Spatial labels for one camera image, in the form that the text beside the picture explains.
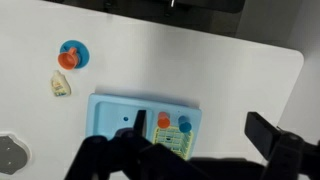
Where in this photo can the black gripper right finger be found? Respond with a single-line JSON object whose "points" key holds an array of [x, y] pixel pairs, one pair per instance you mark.
{"points": [[286, 153]]}

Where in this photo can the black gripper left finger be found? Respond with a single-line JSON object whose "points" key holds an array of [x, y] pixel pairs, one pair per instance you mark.
{"points": [[113, 160]]}

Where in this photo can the orange plastic cup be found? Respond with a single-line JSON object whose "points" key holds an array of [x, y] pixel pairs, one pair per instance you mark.
{"points": [[163, 121]]}

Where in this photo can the light blue toy sink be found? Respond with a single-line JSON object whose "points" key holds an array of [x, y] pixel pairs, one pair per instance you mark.
{"points": [[110, 115]]}

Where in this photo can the blue plastic cup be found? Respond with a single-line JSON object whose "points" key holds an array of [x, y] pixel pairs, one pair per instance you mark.
{"points": [[185, 126]]}

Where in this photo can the yellow green dish rack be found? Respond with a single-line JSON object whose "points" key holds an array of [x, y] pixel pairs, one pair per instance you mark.
{"points": [[173, 138]]}

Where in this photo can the pale yellow food piece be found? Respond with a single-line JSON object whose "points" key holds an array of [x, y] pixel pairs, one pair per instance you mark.
{"points": [[60, 86]]}

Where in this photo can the grey metal mounting plate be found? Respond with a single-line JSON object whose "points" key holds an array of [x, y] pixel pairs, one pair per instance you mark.
{"points": [[11, 155]]}

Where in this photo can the blue saucer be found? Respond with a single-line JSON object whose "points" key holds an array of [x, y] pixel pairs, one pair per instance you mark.
{"points": [[83, 53]]}

